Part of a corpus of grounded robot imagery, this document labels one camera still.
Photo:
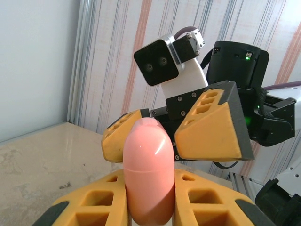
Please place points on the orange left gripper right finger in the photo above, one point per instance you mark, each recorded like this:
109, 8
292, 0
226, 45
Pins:
230, 212

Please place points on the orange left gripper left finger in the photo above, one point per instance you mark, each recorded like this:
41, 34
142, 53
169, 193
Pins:
73, 208

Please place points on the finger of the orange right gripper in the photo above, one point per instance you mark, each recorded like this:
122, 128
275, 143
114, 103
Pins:
211, 131
113, 146

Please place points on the pink earbud charging case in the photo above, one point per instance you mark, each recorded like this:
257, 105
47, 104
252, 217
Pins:
148, 164

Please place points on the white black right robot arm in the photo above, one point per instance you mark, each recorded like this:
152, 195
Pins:
292, 175

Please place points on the aluminium frame rail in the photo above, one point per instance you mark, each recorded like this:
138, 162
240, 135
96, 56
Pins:
242, 183

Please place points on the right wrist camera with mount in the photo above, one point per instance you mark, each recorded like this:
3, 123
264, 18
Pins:
155, 63

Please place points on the aluminium corner post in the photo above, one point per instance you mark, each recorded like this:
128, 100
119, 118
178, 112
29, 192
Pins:
78, 70

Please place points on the striped corrugated enclosure panel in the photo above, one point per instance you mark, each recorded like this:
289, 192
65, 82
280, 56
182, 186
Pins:
113, 47

